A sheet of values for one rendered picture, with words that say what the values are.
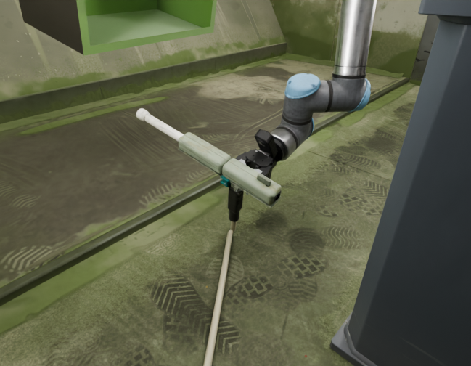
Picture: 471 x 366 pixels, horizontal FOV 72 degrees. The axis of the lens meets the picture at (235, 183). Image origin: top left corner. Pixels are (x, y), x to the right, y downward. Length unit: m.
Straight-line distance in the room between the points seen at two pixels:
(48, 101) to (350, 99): 1.51
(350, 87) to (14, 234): 1.02
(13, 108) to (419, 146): 1.78
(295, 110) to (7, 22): 1.57
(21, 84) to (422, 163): 1.81
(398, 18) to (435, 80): 2.33
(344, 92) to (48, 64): 1.54
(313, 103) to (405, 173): 0.50
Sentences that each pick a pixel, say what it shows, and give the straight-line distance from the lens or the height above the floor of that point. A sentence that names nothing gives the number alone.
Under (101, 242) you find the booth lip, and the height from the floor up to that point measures 0.04.
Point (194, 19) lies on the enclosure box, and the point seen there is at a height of 0.50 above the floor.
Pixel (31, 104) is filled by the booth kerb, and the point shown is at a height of 0.12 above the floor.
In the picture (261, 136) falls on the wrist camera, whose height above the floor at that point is 0.31.
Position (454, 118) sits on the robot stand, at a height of 0.52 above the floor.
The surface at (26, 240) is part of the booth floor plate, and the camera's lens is 1.08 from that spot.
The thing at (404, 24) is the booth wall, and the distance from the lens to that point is 2.77.
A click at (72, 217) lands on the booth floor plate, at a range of 1.10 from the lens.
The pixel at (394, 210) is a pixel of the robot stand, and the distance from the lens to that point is 0.54.
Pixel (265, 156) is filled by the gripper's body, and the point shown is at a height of 0.24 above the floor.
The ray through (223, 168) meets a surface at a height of 0.26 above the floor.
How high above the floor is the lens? 0.65
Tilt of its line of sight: 32 degrees down
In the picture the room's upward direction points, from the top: straight up
